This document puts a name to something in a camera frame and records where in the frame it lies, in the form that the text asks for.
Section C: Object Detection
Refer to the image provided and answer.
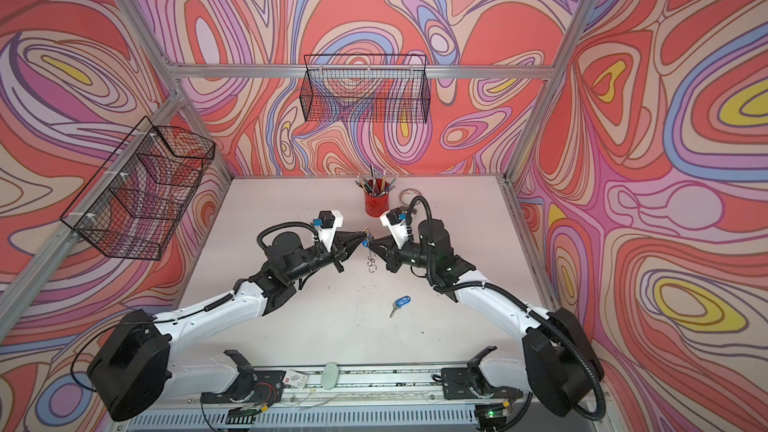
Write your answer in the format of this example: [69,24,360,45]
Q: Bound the silver metal keyring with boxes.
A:
[362,227,378,274]

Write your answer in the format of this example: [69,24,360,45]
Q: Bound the black wire basket back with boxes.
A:
[299,52,431,124]

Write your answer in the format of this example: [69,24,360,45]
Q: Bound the blue headed key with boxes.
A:
[389,295,411,318]

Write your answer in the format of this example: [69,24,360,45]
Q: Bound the pencils in cup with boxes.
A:
[354,165,400,198]

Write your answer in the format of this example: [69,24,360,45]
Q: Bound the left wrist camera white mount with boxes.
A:
[312,210,344,251]

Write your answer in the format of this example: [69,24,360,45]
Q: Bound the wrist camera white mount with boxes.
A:
[312,210,344,251]
[379,208,412,249]

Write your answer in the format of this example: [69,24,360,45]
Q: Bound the tape roll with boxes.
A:
[399,188,421,204]

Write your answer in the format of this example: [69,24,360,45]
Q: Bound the black wire basket left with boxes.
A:
[59,117,216,261]

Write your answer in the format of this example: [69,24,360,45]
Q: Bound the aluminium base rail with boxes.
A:
[113,362,612,431]

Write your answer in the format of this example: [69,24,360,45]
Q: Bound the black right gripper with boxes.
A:
[369,235,437,274]

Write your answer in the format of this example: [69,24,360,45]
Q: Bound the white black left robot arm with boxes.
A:
[86,219,368,422]

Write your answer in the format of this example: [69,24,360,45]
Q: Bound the red pencil cup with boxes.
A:
[364,193,390,218]

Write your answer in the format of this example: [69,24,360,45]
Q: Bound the white oval button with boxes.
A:
[320,363,340,390]

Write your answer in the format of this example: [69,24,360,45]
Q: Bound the black wire basket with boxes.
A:
[59,117,216,261]
[299,52,431,124]

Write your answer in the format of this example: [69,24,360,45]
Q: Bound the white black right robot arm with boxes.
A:
[369,195,607,422]

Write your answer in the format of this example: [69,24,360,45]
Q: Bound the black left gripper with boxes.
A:
[284,234,367,287]

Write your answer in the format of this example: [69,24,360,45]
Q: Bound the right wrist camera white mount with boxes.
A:
[379,208,412,249]

